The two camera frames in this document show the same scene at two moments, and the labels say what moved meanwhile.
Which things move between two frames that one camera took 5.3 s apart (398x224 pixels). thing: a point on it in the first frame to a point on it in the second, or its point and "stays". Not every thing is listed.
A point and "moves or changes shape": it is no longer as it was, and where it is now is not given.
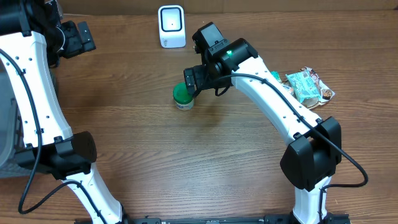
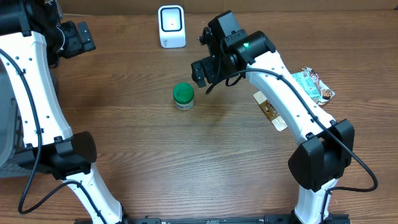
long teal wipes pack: (305, 85) stays
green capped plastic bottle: (183, 101) stays
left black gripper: (79, 45) stays
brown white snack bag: (325, 92) moves or changes shape
